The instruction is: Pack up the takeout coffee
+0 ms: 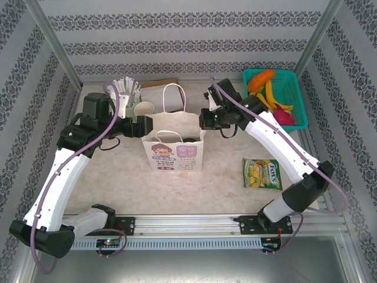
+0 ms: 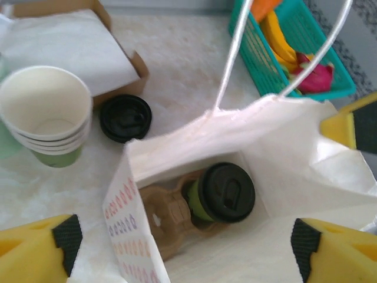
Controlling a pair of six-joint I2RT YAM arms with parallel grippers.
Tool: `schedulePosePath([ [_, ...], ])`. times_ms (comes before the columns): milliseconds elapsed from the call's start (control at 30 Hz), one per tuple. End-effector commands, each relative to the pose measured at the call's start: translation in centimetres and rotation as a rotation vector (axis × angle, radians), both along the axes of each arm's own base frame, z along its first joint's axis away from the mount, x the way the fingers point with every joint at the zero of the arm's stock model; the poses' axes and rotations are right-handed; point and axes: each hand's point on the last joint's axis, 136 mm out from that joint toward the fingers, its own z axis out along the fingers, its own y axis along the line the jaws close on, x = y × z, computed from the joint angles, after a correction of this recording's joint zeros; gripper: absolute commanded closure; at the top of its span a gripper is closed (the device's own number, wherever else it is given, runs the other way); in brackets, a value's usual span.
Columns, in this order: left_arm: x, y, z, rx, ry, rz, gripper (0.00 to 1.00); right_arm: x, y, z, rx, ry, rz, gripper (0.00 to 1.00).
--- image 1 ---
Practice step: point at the white printed paper bag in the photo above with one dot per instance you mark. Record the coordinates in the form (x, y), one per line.
(188, 159)

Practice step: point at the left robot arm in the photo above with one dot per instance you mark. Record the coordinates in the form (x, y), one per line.
(64, 177)

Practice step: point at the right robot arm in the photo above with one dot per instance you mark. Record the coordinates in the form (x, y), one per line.
(279, 147)

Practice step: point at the mint green straw cup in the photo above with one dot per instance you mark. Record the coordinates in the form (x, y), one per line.
(131, 113)

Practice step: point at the short yellow toy banana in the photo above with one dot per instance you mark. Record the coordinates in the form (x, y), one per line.
(255, 93)

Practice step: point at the brown cardboard box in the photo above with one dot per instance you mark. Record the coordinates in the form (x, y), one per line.
(159, 82)

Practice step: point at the long yellow toy banana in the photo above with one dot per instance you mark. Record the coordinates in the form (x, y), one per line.
(269, 91)

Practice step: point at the orange toy fruit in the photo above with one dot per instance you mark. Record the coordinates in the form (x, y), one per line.
(260, 79)

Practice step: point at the pink toy dragon fruit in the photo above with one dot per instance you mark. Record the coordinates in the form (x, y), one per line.
(285, 118)

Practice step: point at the green yellow candy bag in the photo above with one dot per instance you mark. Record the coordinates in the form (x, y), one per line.
(259, 174)

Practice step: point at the teal plastic basket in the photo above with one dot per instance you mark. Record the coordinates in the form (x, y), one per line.
(297, 88)

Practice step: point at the grey metal shelf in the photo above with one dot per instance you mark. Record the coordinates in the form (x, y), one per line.
(188, 268)

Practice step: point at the aluminium frame post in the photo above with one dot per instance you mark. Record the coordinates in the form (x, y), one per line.
(319, 35)
(50, 38)

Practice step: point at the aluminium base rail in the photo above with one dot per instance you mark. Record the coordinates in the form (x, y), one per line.
(182, 224)

